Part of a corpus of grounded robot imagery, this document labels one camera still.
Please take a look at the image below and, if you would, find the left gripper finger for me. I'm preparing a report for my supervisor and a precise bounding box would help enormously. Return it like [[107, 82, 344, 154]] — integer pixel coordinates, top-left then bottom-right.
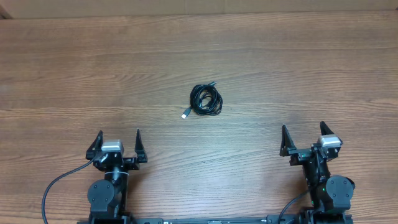
[[134, 129, 148, 163], [85, 130, 103, 160]]

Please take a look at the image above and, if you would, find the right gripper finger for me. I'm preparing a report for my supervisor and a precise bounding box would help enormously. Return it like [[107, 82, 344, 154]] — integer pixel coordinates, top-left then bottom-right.
[[320, 121, 334, 136], [279, 124, 296, 157]]

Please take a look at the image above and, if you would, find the black USB-A cable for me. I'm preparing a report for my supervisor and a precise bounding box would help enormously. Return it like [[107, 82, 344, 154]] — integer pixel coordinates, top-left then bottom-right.
[[181, 81, 224, 120]]

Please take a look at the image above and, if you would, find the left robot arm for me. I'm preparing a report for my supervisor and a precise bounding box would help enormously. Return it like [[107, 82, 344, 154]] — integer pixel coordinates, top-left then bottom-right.
[[86, 130, 148, 223]]

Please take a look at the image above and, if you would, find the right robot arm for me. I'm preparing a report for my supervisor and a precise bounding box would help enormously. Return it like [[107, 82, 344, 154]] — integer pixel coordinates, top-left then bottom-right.
[[277, 121, 355, 223]]

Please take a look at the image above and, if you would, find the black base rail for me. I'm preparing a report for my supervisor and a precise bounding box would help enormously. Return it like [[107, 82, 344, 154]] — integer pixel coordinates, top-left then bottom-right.
[[77, 215, 354, 224]]

